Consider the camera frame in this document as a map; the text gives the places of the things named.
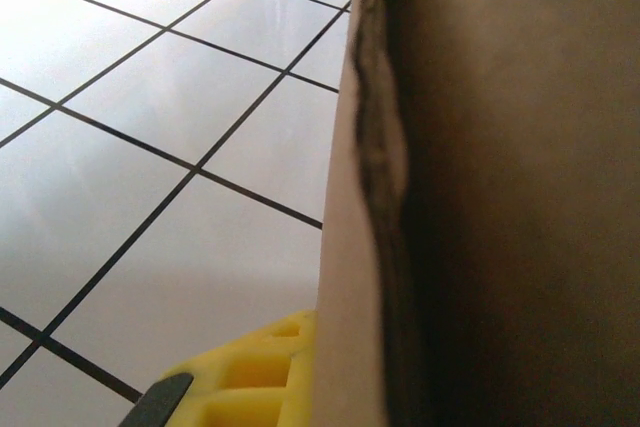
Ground brown cardboard box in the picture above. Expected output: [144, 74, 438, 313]
[308, 0, 640, 427]

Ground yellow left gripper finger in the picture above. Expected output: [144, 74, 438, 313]
[117, 310, 319, 427]

